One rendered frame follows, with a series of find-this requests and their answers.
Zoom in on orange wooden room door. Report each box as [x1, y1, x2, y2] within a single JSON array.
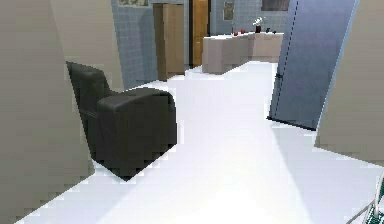
[[189, 0, 212, 69]]

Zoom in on dark window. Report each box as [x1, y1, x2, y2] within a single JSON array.
[[260, 0, 291, 12]]

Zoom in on tall light wood cupboard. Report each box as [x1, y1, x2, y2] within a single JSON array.
[[152, 2, 186, 82]]

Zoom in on beige kitchen counter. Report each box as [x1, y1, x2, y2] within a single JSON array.
[[201, 32, 285, 75]]

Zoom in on dark vase with white flowers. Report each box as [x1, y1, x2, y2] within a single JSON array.
[[252, 17, 267, 34]]

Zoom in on dark grey armchair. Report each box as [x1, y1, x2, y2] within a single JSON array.
[[65, 61, 178, 183]]

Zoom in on small framed wall picture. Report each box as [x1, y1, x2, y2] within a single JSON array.
[[223, 1, 235, 21]]

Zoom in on blue room door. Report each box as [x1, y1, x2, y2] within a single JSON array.
[[266, 0, 361, 131]]

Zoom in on white and green wire rack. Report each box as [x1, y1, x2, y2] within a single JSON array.
[[345, 171, 384, 224]]

